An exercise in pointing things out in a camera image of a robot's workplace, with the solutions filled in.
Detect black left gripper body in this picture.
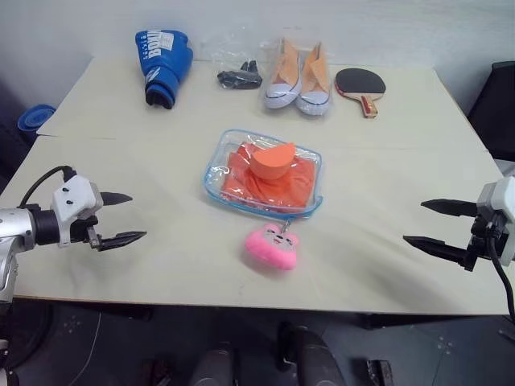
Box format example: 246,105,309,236
68,183,105,253

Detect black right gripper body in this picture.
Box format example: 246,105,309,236
462,211,509,273

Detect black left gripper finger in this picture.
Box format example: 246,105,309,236
89,230,148,253
100,191,134,207

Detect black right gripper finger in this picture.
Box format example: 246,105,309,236
402,235,472,267
420,198,480,219

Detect clear pouch with orange cloth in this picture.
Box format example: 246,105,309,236
200,128,326,220

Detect small clear plastic bag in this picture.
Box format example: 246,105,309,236
208,34,269,92

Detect blue rolled mat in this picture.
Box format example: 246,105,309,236
16,104,57,142

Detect blue boxing glove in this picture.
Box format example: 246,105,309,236
134,28,196,110

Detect table tennis paddle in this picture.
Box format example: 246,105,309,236
334,68,387,119

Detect orange round foam block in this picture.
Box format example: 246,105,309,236
250,143,297,183

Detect dark rounded shape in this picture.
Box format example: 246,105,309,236
279,320,348,386

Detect orange and white canvas shoe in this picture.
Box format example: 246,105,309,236
262,37,303,111
295,41,333,118

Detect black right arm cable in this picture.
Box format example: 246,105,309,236
488,223,515,319

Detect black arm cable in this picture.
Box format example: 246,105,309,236
488,223,515,319
19,165,77,208

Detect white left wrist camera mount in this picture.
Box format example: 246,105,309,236
51,175,104,248

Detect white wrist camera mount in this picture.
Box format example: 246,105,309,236
51,175,104,248
476,175,515,265

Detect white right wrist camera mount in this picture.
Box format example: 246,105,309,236
476,175,515,265

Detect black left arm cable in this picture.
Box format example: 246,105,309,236
19,165,77,208

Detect black table frame bar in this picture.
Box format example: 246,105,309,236
93,305,510,331

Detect pink plush keychain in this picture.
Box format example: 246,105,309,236
245,224,301,272

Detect black straps bundle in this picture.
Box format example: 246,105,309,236
216,59,264,92

